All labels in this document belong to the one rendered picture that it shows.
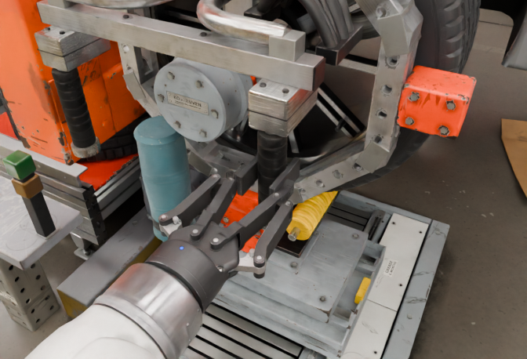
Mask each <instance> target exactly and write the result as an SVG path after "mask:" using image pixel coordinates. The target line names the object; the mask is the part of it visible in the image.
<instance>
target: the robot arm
mask: <svg viewBox="0 0 527 359"><path fill-rule="evenodd" d="M299 176H300V158H294V159H293V160H292V161H291V162H290V163H289V165H288V166H287V167H286V169H285V171H284V172H282V173H281V174H280V175H279V177H278V178H277V179H276V180H275V181H274V182H273V183H272V184H271V185H270V187H269V197H268V198H266V199H265V200H264V201H262V202H261V203H260V204H259V205H258V206H256V207H255V208H254V209H253V210H252V211H251V212H249V213H248V214H247V215H246V216H244V217H243V218H242V219H240V220H239V221H238V222H236V221H234V222H233V223H232V224H230V225H229V226H228V227H220V226H219V224H220V221H221V220H222V218H223V217H224V214H225V213H226V211H227V209H228V208H229V206H230V204H231V202H232V201H233V199H234V196H235V195H236V191H238V195H240V196H243V195H244V194H245V193H246V191H247V190H248V189H249V188H250V187H251V186H252V185H253V184H254V183H255V182H256V181H257V179H258V159H257V155H256V156H255V158H254V159H253V160H252V161H251V162H250V163H249V164H247V165H245V164H244V165H241V166H240V167H239V168H238V169H237V170H236V171H235V172H234V171H228V172H226V178H220V175H218V174H213V175H211V176H210V177H209V178H208V179H207V180H206V181H205V182H204V183H203V184H202V185H200V186H199V187H198V188H197V189H196V190H195V191H193V192H192V193H191V194H190V195H189V196H188V197H187V198H185V199H184V200H183V201H182V202H181V203H180V204H178V206H177V207H175V208H174V209H172V210H170V211H168V212H165V213H163V214H161V215H160V216H159V217H158V222H159V226H160V231H161V235H162V236H163V237H168V241H165V242H163V243H162V244H161V245H160V246H159V247H158V248H157V249H156V250H155V251H154V253H153V254H152V255H151V256H150V257H149V258H148V259H147V260H146V261H145V262H144V263H136V264H133V265H132V266H130V267H129V268H128V269H127V270H126V271H125V272H124V273H123V274H122V275H121V276H120V277H119V278H118V279H117V280H116V281H115V282H114V283H113V284H112V285H111V286H110V287H109V288H108V289H107V290H106V292H105V293H104V294H103V295H101V296H99V297H98V298H97V299H96V300H95V301H94V302H93V304H92V306H90V307H89V308H88V309H87V310H86V311H85V312H84V313H82V314H81V315H79V316H78V317H76V318H75V319H74V320H73V321H70V322H68V323H66V324H65V325H63V326H61V327H60V328H58V329H57V330H56V331H55V332H54V333H53V334H51V335H50V336H49V337H48V338H46V339H45V340H44V341H43V342H41V343H40V344H39V345H38V346H37V347H36V348H35V349H34V350H33V351H32V352H31V353H30V354H29V355H28V356H26V357H25V358H24V359H179V358H180V356H181V355H182V353H183V352H184V351H185V350H186V349H187V347H188V346H189V344H190V343H191V341H192V340H193V338H194V337H195V336H196V335H197V334H198V332H199V330H200V329H201V327H202V314H203V313H204V312H205V310H206V308H207V307H208V306H209V304H210V303H211V302H212V301H213V299H214V298H215V297H216V295H217V294H218V293H219V291H220V290H221V289H222V287H223V285H224V283H225V281H226V280H228V279H229V278H231V277H233V276H235V275H236V274H237V273H238V272H239V271H243V272H253V276H254V277H255V278H257V279H261V278H263V277H264V276H265V270H266V264H267V260H268V259H269V257H270V256H271V253H272V252H273V251H274V249H275V247H276V245H277V244H278V243H279V241H280V239H281V238H282V235H283V234H284V233H285V231H286V229H287V228H288V226H289V224H290V223H291V221H292V220H293V203H292V202H291V201H288V199H289V198H290V197H291V195H292V194H293V191H294V183H295V182H296V180H297V179H298V178H299ZM209 204H210V205H209ZM207 205H209V207H208V208H207V209H206V210H204V211H203V213H202V214H201V215H200V217H199V219H198V221H197V222H196V224H193V225H190V226H187V227H186V225H188V224H189V222H190V221H192V220H193V219H194V218H195V217H196V216H197V215H198V214H199V213H200V212H201V211H202V210H203V209H204V208H205V207H206V206H207ZM269 222H270V223H269ZM268 223H269V224H268ZM267 224H268V226H267V228H266V229H265V231H264V232H263V233H262V235H261V236H260V238H259V240H258V242H257V243H256V246H255V249H253V248H251V249H250V250H249V252H248V253H247V255H246V257H244V258H239V251H240V250H242V249H243V248H244V246H245V243H246V242H247V241H248V240H249V239H250V238H251V237H252V236H254V235H255V234H256V233H257V232H258V231H259V230H261V229H262V228H263V227H264V226H265V225H267Z"/></svg>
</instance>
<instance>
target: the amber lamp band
mask: <svg viewBox="0 0 527 359"><path fill-rule="evenodd" d="M11 182H12V185H13V187H14V190H15V191H16V193H17V194H18V195H20V196H22V197H24V198H27V199H31V198H32V197H34V196H35V195H36V194H37V193H39V192H40V191H42V190H43V189H44V187H43V185H42V181H41V179H40V176H39V175H38V174H36V173H35V176H33V177H32V178H30V179H29V180H28V181H26V182H25V183H21V182H20V181H17V180H15V179H14V178H12V179H11Z"/></svg>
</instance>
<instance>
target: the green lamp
mask: <svg viewBox="0 0 527 359"><path fill-rule="evenodd" d="M2 162H3V164H4V166H5V169H6V171H7V173H8V174H9V175H10V176H13V177H15V178H17V179H19V180H23V179H24V178H25V177H27V176H29V175H30V174H32V173H33V172H34V171H35V170H36V166H35V163H34V160H33V158H32V156H31V155H30V154H28V153H25V152H23V151H21V150H16V151H15V152H13V153H11V154H10V155H9V156H7V157H5V158H3V159H2Z"/></svg>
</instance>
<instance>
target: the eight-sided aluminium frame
mask: <svg viewBox="0 0 527 359"><path fill-rule="evenodd" d="M355 1H356V2H357V4H358V6H359V7H360V8H361V10H362V11H363V13H364V14H365V15H366V16H367V18H368V19H369V21H370V22H371V24H372V25H373V26H374V27H375V29H376V31H377V32H378V33H379V35H380V37H381V38H382V39H381V44H380V53H379V59H378V64H377V69H376V77H375V82H374V88H373V97H372V102H371V107H370V112H369V121H368V126H367V131H366V136H365V138H363V139H361V140H359V141H357V142H355V143H353V144H351V145H349V146H347V147H345V148H343V149H341V150H338V151H337V152H335V153H333V154H331V155H329V156H328V157H326V158H323V159H322V160H320V161H317V162H315V163H314V164H312V165H309V166H308V167H306V168H304V169H301V170H300V176H299V178H298V179H297V180H296V182H295V183H294V191H293V194H292V195H291V197H290V198H289V199H288V201H291V202H292V203H293V205H296V204H298V203H304V201H306V200H307V199H309V198H312V197H314V196H317V195H319V194H321V193H324V192H326V191H327V190H331V189H333V188H335V187H338V186H340V185H342V184H344V183H347V182H349V181H351V180H354V179H356V178H358V177H360V176H364V175H365V174H367V173H370V172H371V173H374V171H375V170H377V169H379V168H382V167H384V166H385V165H386V164H387V163H388V161H389V159H390V157H391V155H392V153H393V152H394V149H395V148H396V145H397V142H398V137H399V135H400V133H401V132H400V131H399V130H400V127H401V126H398V125H396V124H395V121H396V117H397V113H398V105H399V101H400V97H401V93H402V86H403V85H404V83H405V81H406V80H407V78H408V76H409V75H410V74H411V72H412V70H413V64H414V60H415V57H416V50H417V46H418V42H419V40H420V38H421V27H422V23H423V16H422V14H421V13H420V11H419V10H418V8H417V7H416V6H415V2H414V0H355ZM112 10H116V11H119V12H124V13H130V14H133V15H137V16H144V17H147V18H151V13H150V8H149V7H147V8H142V9H112ZM118 48H119V52H120V57H121V61H122V68H123V72H124V74H123V78H124V79H125V83H126V88H127V89H128V90H129V91H130V92H131V93H132V95H133V98H134V100H137V101H138V102H139V103H140V104H141V105H142V107H143V108H144V109H145V110H146V112H147V113H148V114H149V115H150V116H151V117H156V116H162V113H161V112H160V110H159V109H158V105H157V103H156V100H155V97H154V80H155V77H156V75H157V73H158V72H159V70H158V60H157V55H156V52H155V51H151V50H148V49H142V48H139V47H136V46H133V45H127V44H124V43H121V42H118ZM184 139H185V143H186V148H187V156H188V163H189V164H191V165H192V166H194V168H195V169H196V170H197V171H198V172H201V173H203V174H205V175H206V176H208V177H209V176H210V175H213V174H218V175H220V178H226V172H228V171H234V172H235V171H236V170H237V169H238V168H239V167H240V166H241V165H244V164H245V165H247V164H249V163H250V162H251V161H252V160H253V159H254V158H255V156H253V155H251V154H247V153H244V152H241V151H238V150H234V149H231V148H229V147H225V146H222V145H220V144H218V143H217V142H216V141H215V140H213V141H210V142H198V141H194V140H190V139H188V138H187V137H184Z"/></svg>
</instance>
